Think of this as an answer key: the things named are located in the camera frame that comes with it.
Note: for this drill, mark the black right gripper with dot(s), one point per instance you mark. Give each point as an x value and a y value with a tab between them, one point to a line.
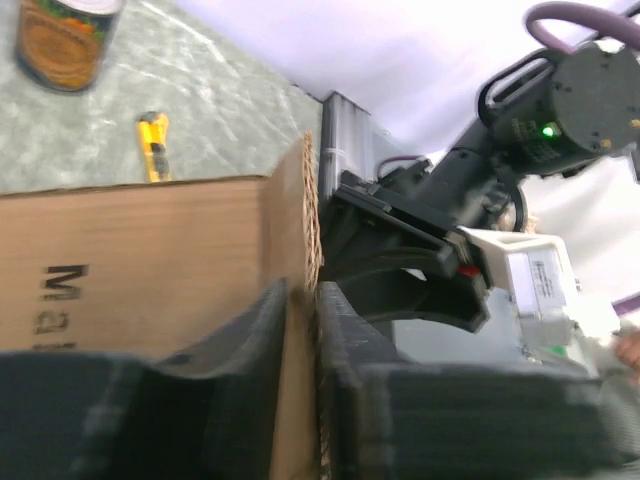
372	232

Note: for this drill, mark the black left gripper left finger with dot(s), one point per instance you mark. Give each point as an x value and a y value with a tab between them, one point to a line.
206	412

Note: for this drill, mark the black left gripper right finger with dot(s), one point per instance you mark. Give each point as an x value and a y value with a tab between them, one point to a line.
391	418

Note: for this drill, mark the brown cardboard express box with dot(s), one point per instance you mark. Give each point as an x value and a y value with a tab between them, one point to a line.
150	270

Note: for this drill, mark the yellow utility knife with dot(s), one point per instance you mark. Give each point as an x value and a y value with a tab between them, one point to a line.
152	128

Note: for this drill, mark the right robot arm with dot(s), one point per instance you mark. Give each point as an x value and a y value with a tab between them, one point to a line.
451	344

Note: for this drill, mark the orange label tin can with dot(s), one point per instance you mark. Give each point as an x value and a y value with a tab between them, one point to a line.
61	44

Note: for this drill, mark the aluminium rail frame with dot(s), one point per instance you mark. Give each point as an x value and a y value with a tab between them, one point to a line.
346	143

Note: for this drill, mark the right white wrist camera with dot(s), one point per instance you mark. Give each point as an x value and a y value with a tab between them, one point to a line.
546	303

